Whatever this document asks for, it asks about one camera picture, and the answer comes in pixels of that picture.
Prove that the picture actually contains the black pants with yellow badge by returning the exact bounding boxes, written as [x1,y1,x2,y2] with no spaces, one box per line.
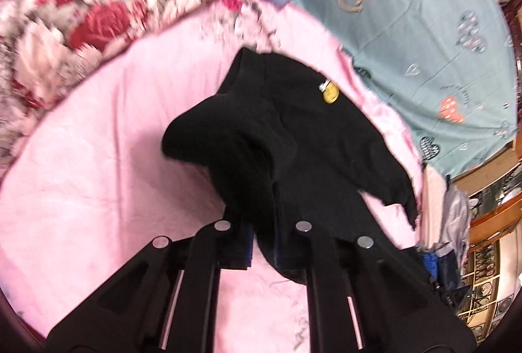
[161,48,423,283]

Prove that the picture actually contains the pink floral bed sheet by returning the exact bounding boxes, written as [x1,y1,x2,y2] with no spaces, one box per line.
[1,0,423,334]

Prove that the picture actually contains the teal cartoon heart blanket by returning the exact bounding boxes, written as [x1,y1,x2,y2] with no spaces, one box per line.
[295,0,517,176]

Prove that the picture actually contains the wooden carved bed frame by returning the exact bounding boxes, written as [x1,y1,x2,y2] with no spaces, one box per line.
[450,144,522,342]

